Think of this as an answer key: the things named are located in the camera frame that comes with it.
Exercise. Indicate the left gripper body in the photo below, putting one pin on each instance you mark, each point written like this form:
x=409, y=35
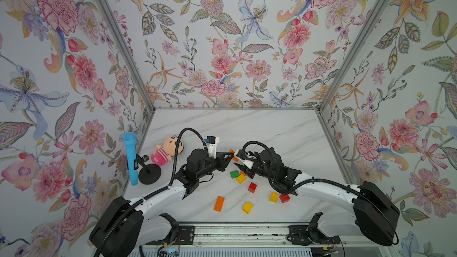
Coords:
x=210, y=166

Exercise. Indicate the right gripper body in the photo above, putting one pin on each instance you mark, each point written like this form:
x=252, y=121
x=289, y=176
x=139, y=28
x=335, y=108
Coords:
x=259, y=169

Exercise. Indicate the orange tall long brick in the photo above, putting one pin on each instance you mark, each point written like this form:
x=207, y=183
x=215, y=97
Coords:
x=234, y=157

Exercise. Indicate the red square brick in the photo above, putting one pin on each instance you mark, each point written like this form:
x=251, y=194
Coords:
x=284, y=198
x=252, y=187

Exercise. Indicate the yellow brick front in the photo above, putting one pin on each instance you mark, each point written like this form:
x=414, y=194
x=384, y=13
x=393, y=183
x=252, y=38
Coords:
x=247, y=208

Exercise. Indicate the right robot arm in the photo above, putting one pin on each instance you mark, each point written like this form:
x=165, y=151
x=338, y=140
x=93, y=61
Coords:
x=360, y=210

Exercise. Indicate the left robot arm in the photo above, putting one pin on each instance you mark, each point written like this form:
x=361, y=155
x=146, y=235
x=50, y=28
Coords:
x=127, y=224

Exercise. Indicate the dark green square brick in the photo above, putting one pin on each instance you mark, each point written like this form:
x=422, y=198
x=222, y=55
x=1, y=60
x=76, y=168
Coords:
x=234, y=174

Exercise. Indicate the yellow brick near green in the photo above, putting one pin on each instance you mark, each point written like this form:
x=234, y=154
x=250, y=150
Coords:
x=240, y=179

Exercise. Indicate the yellow square brick right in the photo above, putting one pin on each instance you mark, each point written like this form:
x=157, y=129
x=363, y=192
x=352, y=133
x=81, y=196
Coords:
x=274, y=197

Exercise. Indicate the plush doll pink dress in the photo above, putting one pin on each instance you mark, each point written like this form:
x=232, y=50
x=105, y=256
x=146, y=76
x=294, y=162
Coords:
x=164, y=153

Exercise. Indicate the orange flat brick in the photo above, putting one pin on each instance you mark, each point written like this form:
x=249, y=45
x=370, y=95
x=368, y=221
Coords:
x=219, y=204

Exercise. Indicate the blue toy microphone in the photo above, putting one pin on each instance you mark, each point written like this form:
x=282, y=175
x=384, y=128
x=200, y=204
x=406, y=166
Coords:
x=130, y=141

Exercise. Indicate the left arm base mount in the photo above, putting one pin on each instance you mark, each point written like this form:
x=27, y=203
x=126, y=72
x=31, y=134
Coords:
x=177, y=234

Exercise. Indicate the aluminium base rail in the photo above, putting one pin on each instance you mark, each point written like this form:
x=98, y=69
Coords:
x=258, y=234

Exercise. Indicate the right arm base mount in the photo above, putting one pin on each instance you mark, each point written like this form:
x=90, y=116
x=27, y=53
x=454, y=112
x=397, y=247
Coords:
x=310, y=234

